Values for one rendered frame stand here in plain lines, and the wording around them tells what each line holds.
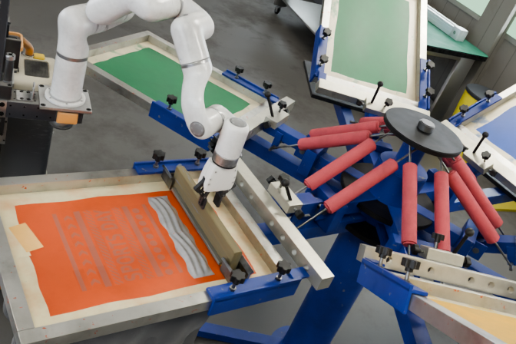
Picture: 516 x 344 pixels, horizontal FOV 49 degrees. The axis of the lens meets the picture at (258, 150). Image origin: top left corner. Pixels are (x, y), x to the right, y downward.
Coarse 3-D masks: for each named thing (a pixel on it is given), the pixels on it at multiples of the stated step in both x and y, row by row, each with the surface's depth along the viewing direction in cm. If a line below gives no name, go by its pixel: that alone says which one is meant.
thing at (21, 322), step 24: (0, 192) 163; (24, 192) 168; (216, 192) 198; (0, 216) 152; (240, 216) 186; (0, 240) 145; (264, 240) 180; (0, 264) 139; (24, 312) 130; (120, 312) 139; (144, 312) 141; (168, 312) 144; (192, 312) 150; (24, 336) 125; (48, 336) 127; (72, 336) 131; (96, 336) 135
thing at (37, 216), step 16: (160, 192) 189; (16, 208) 161; (32, 208) 164; (48, 208) 166; (64, 208) 168; (80, 208) 170; (96, 208) 172; (176, 208) 184; (32, 224) 158; (48, 224) 160; (160, 224) 176; (192, 224) 180; (48, 240) 155
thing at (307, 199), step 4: (308, 192) 202; (296, 196) 197; (300, 196) 198; (304, 196) 199; (308, 196) 200; (312, 196) 200; (300, 200) 196; (304, 200) 196; (308, 200) 197; (312, 200) 198; (316, 200) 199; (304, 204) 195; (308, 204) 196; (312, 204) 197; (316, 204) 198; (280, 208) 189; (304, 208) 196; (308, 208) 197; (312, 208) 198; (284, 212) 191; (304, 212) 197; (308, 212) 199; (312, 212) 200; (288, 216) 194
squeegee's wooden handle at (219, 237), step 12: (180, 168) 185; (180, 180) 184; (192, 180) 182; (180, 192) 184; (192, 192) 178; (192, 204) 178; (204, 216) 172; (216, 216) 171; (204, 228) 173; (216, 228) 167; (216, 240) 167; (228, 240) 163; (228, 252) 162; (240, 252) 161
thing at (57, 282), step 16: (32, 256) 149; (48, 256) 151; (64, 256) 152; (176, 256) 166; (208, 256) 170; (48, 272) 146; (64, 272) 148; (48, 288) 142; (64, 288) 144; (112, 288) 149; (128, 288) 151; (144, 288) 152; (160, 288) 154; (176, 288) 156; (48, 304) 138; (64, 304) 140; (80, 304) 141; (96, 304) 143
